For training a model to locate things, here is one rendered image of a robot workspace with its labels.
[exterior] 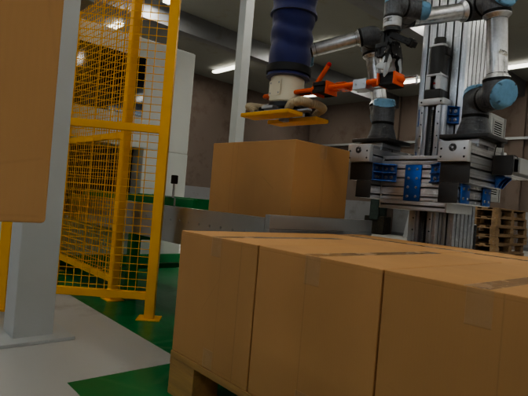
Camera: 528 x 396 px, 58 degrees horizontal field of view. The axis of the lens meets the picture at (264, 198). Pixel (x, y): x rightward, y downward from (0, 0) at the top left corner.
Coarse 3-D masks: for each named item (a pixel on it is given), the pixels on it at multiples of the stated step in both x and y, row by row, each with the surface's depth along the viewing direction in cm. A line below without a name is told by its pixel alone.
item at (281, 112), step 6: (258, 108) 235; (282, 108) 220; (288, 108) 215; (246, 114) 236; (252, 114) 233; (258, 114) 230; (264, 114) 227; (270, 114) 224; (276, 114) 223; (282, 114) 221; (288, 114) 220; (294, 114) 218; (300, 114) 221
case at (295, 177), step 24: (216, 144) 250; (240, 144) 236; (264, 144) 223; (288, 144) 212; (312, 144) 216; (216, 168) 249; (240, 168) 235; (264, 168) 222; (288, 168) 211; (312, 168) 217; (336, 168) 229; (216, 192) 248; (240, 192) 233; (264, 192) 221; (288, 192) 210; (312, 192) 218; (336, 192) 230; (264, 216) 220; (312, 216) 219; (336, 216) 231
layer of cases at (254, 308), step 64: (192, 256) 152; (256, 256) 129; (320, 256) 113; (384, 256) 126; (448, 256) 142; (512, 256) 164; (192, 320) 150; (256, 320) 127; (320, 320) 110; (384, 320) 97; (448, 320) 87; (512, 320) 79; (256, 384) 125; (320, 384) 109; (384, 384) 96; (448, 384) 86; (512, 384) 78
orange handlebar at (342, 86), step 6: (396, 78) 188; (402, 78) 189; (336, 84) 210; (342, 84) 208; (348, 84) 205; (372, 84) 201; (294, 90) 229; (300, 90) 226; (306, 90) 223; (336, 90) 216; (342, 90) 212; (348, 90) 211; (264, 96) 245
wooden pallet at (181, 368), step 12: (180, 360) 153; (180, 372) 153; (192, 372) 147; (204, 372) 143; (168, 384) 158; (180, 384) 152; (192, 384) 147; (204, 384) 150; (216, 384) 153; (228, 384) 134
